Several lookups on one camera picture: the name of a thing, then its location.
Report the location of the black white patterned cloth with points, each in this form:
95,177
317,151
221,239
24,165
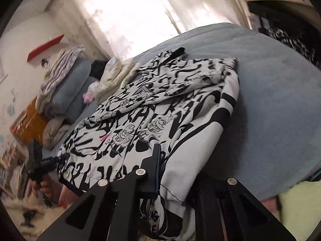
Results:
288,39

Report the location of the blue-grey pillow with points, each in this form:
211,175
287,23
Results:
80,105
75,80

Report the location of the folded cream puffer jacket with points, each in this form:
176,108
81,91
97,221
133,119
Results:
112,75

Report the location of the beige pillow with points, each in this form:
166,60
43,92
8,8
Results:
54,133

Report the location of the dark clothes pile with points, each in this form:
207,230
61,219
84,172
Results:
311,25

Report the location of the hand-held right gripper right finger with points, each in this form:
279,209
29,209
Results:
208,205

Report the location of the red wall shelf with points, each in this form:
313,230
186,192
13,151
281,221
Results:
45,47

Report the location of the black white printed hooded jacket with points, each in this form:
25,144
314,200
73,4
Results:
150,110

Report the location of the shaggy cream fabric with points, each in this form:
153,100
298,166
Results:
20,205

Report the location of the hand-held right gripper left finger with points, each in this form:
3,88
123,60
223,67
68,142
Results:
153,180

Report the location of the cluttered low bookshelf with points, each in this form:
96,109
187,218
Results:
10,163

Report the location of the folded purple floral quilt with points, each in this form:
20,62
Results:
57,75

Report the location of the pale green cloth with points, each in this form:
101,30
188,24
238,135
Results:
301,200

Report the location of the pink cloth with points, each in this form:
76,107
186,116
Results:
67,195

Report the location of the black garment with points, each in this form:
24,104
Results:
99,70

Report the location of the blue-grey bed blanket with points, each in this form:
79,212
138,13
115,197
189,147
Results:
263,93

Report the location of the cartoon face wall sticker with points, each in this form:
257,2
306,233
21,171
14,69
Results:
45,62

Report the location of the sheer white curtain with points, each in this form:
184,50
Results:
138,17

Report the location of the white pink cat plush toy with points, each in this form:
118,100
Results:
89,95

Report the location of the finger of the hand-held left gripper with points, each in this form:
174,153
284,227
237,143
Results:
59,159

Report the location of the person's left hand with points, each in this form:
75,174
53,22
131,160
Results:
44,189

